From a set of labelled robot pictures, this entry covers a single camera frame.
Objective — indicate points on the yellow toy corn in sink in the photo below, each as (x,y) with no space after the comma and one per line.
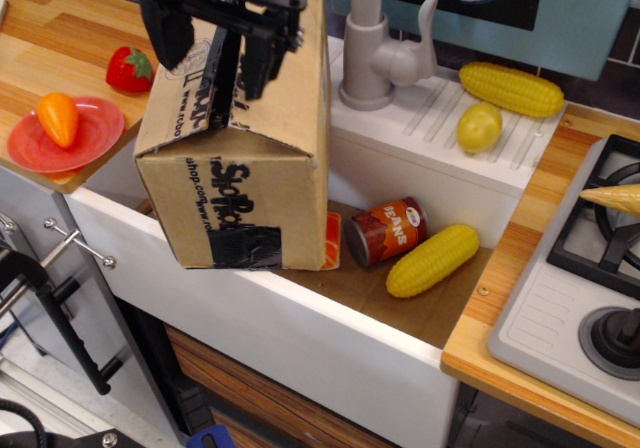
(432,261)

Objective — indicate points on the yellow toy corn on drainer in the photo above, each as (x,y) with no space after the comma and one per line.
(512,89)

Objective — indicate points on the red toy strawberry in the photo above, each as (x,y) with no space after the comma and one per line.
(130,70)

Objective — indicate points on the white toy sink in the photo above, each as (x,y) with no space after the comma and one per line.
(337,337)

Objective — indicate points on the orange toy pepper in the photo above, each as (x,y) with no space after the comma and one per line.
(58,114)

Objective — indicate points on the red plastic plate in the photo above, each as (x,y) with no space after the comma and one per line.
(101,123)

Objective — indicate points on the black stove knob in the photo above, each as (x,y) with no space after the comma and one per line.
(609,337)

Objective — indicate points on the yellow toy potato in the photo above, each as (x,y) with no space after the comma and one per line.
(479,128)

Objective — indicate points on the orange toy salmon piece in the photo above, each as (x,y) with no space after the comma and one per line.
(332,241)

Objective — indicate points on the grey toy stove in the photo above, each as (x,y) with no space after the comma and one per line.
(587,259)

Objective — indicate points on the light blue toy microwave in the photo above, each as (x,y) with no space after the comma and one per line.
(573,37)

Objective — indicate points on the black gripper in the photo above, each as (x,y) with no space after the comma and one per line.
(270,27)

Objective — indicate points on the brown cardboard box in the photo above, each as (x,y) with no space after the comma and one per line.
(238,183)

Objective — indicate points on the silver cabinet handle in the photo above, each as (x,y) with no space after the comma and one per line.
(69,238)

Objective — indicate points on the toy beans can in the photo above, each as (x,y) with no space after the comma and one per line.
(386,231)

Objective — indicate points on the black clamp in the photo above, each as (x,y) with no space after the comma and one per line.
(27,274)

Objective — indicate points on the grey toy faucet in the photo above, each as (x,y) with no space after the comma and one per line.
(375,64)

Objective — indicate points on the beige ice cream cone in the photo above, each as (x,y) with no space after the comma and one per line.
(624,198)

